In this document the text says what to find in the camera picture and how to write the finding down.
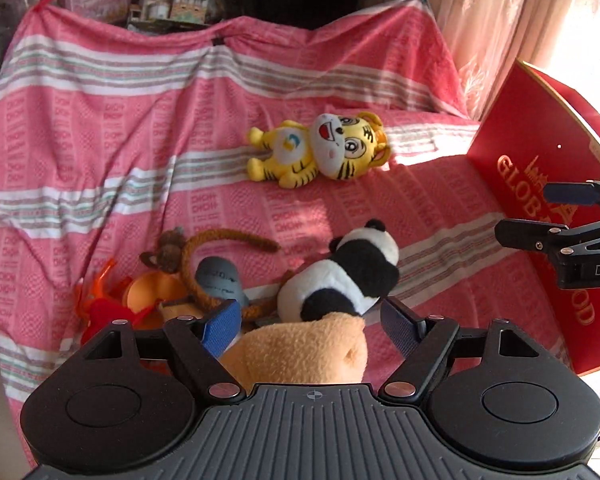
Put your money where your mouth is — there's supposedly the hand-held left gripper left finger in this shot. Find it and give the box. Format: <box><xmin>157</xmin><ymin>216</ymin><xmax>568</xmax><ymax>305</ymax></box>
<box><xmin>82</xmin><ymin>300</ymin><xmax>247</xmax><ymax>404</ymax></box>

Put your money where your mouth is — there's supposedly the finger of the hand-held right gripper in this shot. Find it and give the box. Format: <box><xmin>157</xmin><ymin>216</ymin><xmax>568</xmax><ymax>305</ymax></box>
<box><xmin>494</xmin><ymin>217</ymin><xmax>600</xmax><ymax>262</ymax></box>
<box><xmin>542</xmin><ymin>175</ymin><xmax>600</xmax><ymax>207</ymax></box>

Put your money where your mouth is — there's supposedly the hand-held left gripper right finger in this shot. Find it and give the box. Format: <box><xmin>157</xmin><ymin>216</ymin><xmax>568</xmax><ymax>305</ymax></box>
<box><xmin>377</xmin><ymin>296</ymin><xmax>543</xmax><ymax>404</ymax></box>

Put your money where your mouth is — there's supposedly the red cardboard box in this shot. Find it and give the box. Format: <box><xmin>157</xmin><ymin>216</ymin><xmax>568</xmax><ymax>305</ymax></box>
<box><xmin>466</xmin><ymin>58</ymin><xmax>600</xmax><ymax>377</ymax></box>

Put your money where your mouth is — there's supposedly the tan plush toy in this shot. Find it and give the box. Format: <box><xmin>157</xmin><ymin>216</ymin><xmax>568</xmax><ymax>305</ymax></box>
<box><xmin>217</xmin><ymin>311</ymin><xmax>370</xmax><ymax>397</ymax></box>

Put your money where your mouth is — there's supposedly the grey plush toy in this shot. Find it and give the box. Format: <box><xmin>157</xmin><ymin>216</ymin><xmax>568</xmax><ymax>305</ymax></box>
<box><xmin>195</xmin><ymin>256</ymin><xmax>251</xmax><ymax>307</ymax></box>

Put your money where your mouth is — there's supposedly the black and white panda plush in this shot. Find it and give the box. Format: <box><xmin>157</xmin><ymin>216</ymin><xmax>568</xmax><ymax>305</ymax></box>
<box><xmin>277</xmin><ymin>218</ymin><xmax>401</xmax><ymax>324</ymax></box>

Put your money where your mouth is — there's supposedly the brown long-tailed monkey plush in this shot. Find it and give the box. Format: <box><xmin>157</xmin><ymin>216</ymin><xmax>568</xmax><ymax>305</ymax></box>
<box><xmin>139</xmin><ymin>227</ymin><xmax>282</xmax><ymax>322</ymax></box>

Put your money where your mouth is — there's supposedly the red and orange plush toy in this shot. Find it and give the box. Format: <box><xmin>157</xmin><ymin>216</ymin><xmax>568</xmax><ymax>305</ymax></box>
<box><xmin>74</xmin><ymin>258</ymin><xmax>192</xmax><ymax>347</ymax></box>

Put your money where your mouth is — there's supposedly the yellow tiger plush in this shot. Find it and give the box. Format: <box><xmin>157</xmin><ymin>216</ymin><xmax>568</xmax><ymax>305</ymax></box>
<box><xmin>246</xmin><ymin>112</ymin><xmax>392</xmax><ymax>190</ymax></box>

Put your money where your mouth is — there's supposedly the cream patterned curtain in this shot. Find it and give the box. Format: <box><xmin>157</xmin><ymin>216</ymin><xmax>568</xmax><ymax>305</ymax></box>
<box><xmin>370</xmin><ymin>0</ymin><xmax>600</xmax><ymax>122</ymax></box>

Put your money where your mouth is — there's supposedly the pink striped blanket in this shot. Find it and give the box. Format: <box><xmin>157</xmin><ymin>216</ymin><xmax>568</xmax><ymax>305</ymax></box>
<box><xmin>0</xmin><ymin>0</ymin><xmax>577</xmax><ymax>467</ymax></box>

